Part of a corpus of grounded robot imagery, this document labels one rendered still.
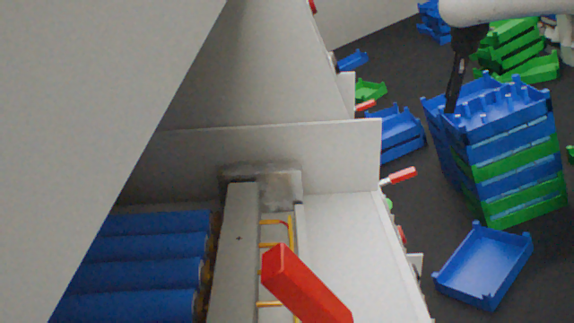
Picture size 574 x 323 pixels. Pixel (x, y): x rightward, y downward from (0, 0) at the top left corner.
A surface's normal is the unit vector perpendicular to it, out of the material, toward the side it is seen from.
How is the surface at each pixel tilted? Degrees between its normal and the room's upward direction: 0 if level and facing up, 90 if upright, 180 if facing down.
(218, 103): 90
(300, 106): 90
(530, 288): 0
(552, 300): 0
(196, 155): 90
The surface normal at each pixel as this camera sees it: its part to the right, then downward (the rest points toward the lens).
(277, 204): 0.04, 0.46
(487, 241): -0.40, -0.81
